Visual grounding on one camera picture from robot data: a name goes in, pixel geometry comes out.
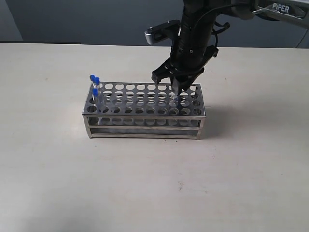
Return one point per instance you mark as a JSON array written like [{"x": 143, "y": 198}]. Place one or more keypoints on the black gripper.
[{"x": 188, "y": 51}]

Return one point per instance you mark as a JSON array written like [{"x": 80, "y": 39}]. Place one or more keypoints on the stainless steel test tube rack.
[{"x": 142, "y": 110}]

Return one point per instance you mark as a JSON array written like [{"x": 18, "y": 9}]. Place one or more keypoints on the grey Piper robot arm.
[{"x": 295, "y": 12}]

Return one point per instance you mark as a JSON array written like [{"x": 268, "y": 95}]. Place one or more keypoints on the blue-capped tube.
[
  {"x": 93, "y": 81},
  {"x": 97, "y": 85},
  {"x": 174, "y": 100},
  {"x": 95, "y": 98}
]

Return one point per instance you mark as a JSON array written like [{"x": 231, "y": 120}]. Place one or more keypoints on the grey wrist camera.
[{"x": 167, "y": 30}]

